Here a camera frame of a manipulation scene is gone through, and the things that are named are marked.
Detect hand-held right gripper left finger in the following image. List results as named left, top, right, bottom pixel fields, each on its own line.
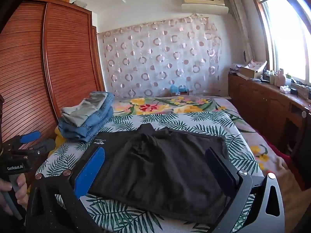
left=25, top=147, right=106, bottom=233

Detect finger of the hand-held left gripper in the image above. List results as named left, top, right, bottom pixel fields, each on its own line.
left=5, top=130, right=41, bottom=151
left=15, top=139, right=56, bottom=161

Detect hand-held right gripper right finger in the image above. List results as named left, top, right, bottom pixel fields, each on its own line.
left=205, top=147, right=285, bottom=233

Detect black pants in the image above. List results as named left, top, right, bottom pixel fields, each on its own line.
left=70, top=124, right=231, bottom=225

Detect folded grey-green pants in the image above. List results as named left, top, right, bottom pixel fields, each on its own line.
left=61, top=94, right=107, bottom=127

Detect person's left hand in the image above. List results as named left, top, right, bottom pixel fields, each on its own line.
left=0, top=175, right=28, bottom=215

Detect yellow cloth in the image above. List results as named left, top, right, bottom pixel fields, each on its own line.
left=54, top=126, right=64, bottom=151

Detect folded blue jeans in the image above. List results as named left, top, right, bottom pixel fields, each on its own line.
left=83, top=92, right=115, bottom=127
left=58, top=107, right=114, bottom=143

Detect palm leaf bed sheet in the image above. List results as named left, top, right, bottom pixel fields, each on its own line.
left=36, top=112, right=265, bottom=233

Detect red cloth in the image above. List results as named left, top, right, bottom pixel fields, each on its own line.
left=267, top=143, right=295, bottom=166

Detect wooden sideboard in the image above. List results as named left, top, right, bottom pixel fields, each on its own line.
left=228, top=74, right=311, bottom=156

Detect wooden slatted wardrobe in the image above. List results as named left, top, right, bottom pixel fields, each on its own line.
left=0, top=0, right=106, bottom=151

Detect floral blanket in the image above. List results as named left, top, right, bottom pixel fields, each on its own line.
left=112, top=96, right=304, bottom=190

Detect blue toy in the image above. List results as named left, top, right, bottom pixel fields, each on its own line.
left=170, top=84, right=189, bottom=96

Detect cardboard box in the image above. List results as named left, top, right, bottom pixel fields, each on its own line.
left=239, top=63, right=268, bottom=78

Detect pale plastic bottle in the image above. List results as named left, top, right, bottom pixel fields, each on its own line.
left=276, top=68, right=287, bottom=86

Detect circle-patterned sheer curtain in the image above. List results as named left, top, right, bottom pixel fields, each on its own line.
left=97, top=16, right=225, bottom=99

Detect white bundled curtain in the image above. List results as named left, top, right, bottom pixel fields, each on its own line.
left=227, top=0, right=254, bottom=61

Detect wall air conditioner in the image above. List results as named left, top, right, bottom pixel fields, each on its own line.
left=182, top=0, right=229, bottom=15

